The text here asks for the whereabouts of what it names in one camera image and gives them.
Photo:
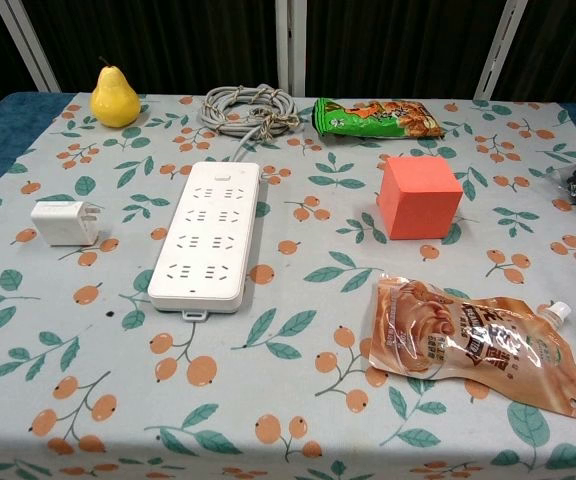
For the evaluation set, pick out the white plug adapter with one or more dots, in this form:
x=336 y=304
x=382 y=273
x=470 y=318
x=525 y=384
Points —
x=63 y=225

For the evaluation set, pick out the yellow pear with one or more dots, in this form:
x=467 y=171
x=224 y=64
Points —
x=115 y=102

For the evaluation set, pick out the green snack bag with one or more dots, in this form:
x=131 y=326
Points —
x=378 y=120

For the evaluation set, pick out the white metal frame post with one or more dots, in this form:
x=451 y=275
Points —
x=28 y=47
x=290 y=50
x=500 y=50

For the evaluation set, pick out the brown spout pouch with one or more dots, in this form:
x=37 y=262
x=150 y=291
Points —
x=468 y=340

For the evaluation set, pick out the orange cube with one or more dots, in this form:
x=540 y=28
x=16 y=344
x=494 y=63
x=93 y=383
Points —
x=418 y=200

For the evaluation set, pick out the white power strip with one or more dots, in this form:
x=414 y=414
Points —
x=203 y=235

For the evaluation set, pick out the floral tablecloth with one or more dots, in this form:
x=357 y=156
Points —
x=318 y=260

